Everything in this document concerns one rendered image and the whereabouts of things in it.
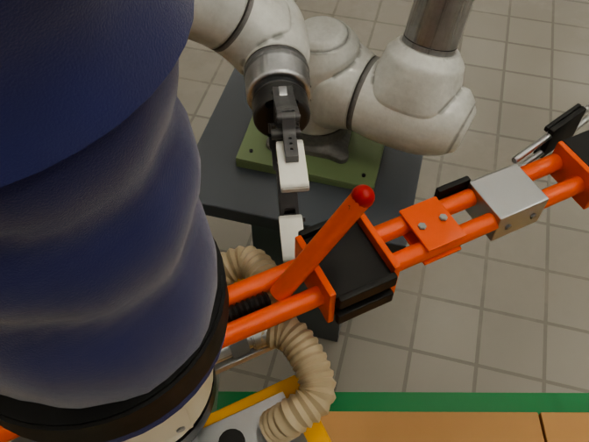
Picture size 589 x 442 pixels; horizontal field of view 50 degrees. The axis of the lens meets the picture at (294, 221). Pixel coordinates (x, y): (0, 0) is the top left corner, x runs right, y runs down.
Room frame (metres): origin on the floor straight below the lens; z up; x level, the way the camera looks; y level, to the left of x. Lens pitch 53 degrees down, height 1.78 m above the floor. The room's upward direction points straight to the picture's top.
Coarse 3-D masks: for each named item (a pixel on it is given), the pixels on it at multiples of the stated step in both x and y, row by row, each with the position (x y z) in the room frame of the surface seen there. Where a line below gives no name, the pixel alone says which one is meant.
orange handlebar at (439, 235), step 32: (544, 160) 0.51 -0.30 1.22; (544, 192) 0.46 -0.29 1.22; (576, 192) 0.47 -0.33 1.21; (384, 224) 0.42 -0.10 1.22; (416, 224) 0.41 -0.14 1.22; (448, 224) 0.41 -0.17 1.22; (480, 224) 0.42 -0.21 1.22; (416, 256) 0.38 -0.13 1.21; (256, 288) 0.34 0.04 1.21; (256, 320) 0.30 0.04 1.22
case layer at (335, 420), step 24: (336, 432) 0.40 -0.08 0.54; (360, 432) 0.40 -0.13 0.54; (384, 432) 0.40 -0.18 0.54; (408, 432) 0.40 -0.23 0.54; (432, 432) 0.40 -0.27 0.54; (456, 432) 0.40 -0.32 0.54; (480, 432) 0.40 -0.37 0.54; (504, 432) 0.40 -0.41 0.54; (528, 432) 0.40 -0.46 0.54; (552, 432) 0.40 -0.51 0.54; (576, 432) 0.40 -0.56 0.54
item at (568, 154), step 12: (588, 132) 0.55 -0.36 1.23; (564, 144) 0.53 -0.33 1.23; (576, 144) 0.53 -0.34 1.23; (588, 144) 0.53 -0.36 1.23; (564, 156) 0.51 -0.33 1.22; (576, 156) 0.51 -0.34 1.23; (588, 156) 0.51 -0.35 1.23; (564, 168) 0.51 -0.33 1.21; (576, 168) 0.50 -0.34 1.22; (588, 168) 0.49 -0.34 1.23; (588, 180) 0.48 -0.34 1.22; (588, 192) 0.47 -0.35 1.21; (588, 204) 0.47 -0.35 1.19
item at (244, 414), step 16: (288, 384) 0.28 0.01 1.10; (240, 400) 0.26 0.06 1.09; (256, 400) 0.26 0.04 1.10; (272, 400) 0.26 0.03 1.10; (224, 416) 0.24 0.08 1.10; (240, 416) 0.24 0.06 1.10; (256, 416) 0.24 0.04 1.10; (208, 432) 0.22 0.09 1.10; (224, 432) 0.21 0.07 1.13; (240, 432) 0.21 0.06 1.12; (256, 432) 0.22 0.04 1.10; (304, 432) 0.22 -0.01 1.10; (320, 432) 0.22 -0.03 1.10
